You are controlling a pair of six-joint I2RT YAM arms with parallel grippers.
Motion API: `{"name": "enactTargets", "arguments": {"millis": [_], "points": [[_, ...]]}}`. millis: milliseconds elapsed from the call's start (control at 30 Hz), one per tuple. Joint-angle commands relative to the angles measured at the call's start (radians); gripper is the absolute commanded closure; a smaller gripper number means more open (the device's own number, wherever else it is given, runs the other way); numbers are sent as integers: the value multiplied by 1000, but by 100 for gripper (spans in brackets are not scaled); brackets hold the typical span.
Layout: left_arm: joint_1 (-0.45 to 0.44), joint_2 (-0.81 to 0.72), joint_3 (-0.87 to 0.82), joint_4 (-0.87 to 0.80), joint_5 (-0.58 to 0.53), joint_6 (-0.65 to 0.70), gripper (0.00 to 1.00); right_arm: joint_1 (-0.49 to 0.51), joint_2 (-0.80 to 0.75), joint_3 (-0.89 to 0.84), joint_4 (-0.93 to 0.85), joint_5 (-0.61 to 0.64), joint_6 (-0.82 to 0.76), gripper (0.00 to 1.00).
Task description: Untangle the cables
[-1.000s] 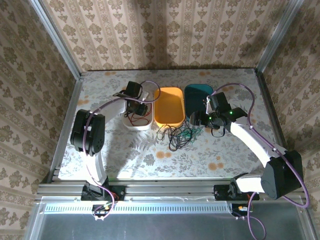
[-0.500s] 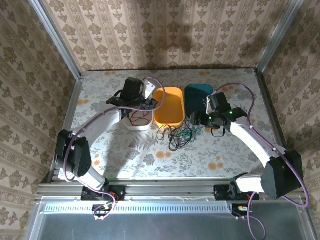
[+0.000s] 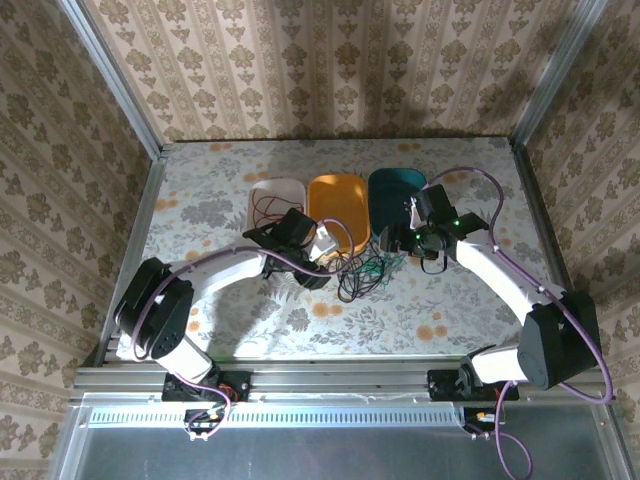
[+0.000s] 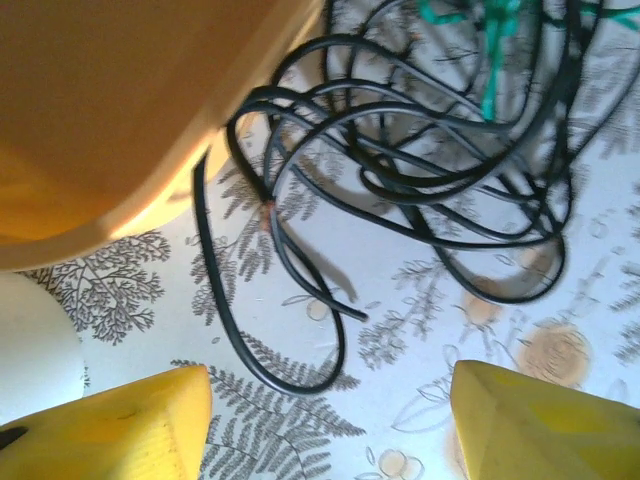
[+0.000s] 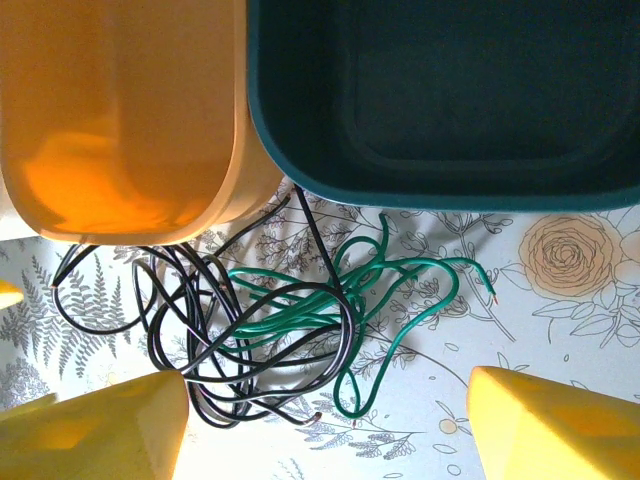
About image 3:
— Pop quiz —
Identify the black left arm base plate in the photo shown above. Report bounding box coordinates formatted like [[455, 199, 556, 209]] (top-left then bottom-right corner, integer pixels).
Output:
[[161, 368, 251, 404]]

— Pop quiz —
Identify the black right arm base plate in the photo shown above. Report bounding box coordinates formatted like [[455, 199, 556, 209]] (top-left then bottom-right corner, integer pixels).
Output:
[[427, 367, 521, 402]]

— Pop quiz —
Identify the slotted metal cable duct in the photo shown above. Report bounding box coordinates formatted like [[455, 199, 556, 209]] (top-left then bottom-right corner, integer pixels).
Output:
[[85, 402, 467, 430]]

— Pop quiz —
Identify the thin green cable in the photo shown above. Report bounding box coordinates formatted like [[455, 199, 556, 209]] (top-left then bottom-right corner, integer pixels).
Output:
[[348, 252, 387, 292], [375, 251, 408, 292]]

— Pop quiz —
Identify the orange plastic tray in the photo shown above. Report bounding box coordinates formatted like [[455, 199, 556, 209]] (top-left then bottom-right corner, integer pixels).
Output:
[[306, 172, 373, 256]]

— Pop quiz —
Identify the white plastic tray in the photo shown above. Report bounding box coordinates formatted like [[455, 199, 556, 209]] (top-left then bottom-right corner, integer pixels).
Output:
[[248, 177, 308, 237]]

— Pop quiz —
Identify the thin red cable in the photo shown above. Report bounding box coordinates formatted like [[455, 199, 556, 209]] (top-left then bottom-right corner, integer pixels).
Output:
[[251, 194, 305, 230]]

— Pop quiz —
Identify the black cable connector block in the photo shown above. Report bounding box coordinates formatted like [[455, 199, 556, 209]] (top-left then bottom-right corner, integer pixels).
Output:
[[462, 407, 502, 440], [183, 408, 227, 442]]

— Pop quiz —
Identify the teal plastic tray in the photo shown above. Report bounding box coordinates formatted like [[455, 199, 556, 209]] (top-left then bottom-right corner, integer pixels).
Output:
[[368, 167, 431, 247]]

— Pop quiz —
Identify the aluminium frame post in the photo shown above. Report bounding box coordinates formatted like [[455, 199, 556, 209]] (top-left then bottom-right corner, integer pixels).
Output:
[[58, 0, 165, 160], [508, 0, 610, 152]]

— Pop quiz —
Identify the aluminium frame side rail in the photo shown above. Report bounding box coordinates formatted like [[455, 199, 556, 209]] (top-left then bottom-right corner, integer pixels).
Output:
[[508, 142, 599, 364], [92, 155, 167, 369]]

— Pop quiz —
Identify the thin black cable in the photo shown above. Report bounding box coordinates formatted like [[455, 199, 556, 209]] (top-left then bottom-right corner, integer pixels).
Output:
[[326, 249, 387, 304]]

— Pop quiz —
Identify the grey metal panel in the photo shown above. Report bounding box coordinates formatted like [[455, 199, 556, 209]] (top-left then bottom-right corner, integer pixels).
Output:
[[48, 393, 639, 480]]

